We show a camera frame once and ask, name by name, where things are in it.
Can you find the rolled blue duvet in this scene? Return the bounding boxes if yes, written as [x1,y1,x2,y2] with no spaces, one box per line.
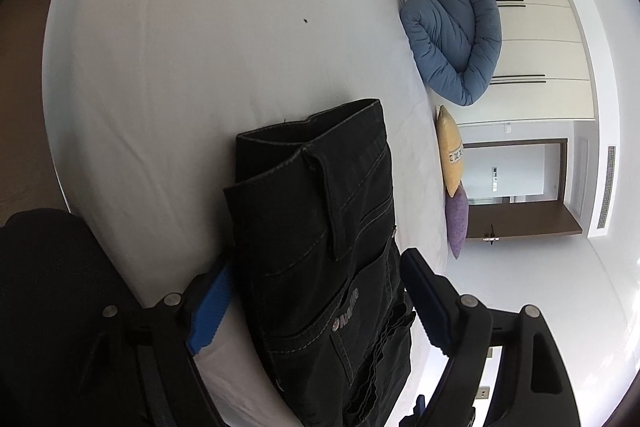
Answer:
[400,0,502,106]

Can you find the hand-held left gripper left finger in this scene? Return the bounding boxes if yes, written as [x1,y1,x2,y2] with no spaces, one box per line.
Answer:
[95,258,234,427]

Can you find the cream wardrobe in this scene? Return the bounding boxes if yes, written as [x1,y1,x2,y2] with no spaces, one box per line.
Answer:
[414,0,598,125]

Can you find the purple pillow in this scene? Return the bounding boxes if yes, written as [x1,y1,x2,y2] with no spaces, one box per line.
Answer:
[445,182,470,260]

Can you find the yellow pillow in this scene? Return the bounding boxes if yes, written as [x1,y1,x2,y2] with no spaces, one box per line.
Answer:
[436,105,465,198]

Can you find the black denim pants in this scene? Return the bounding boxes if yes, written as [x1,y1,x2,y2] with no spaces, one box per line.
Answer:
[223,98,417,427]

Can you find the white air vent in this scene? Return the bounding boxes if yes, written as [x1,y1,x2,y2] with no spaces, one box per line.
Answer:
[597,146,617,229]

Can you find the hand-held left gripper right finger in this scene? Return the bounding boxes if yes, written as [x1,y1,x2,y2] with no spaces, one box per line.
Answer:
[400,248,583,427]

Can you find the bed with white sheet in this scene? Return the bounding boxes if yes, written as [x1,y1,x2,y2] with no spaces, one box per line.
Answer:
[42,0,448,427]

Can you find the brown wooden door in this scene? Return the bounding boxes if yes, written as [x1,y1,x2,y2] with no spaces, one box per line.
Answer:
[462,199,583,240]

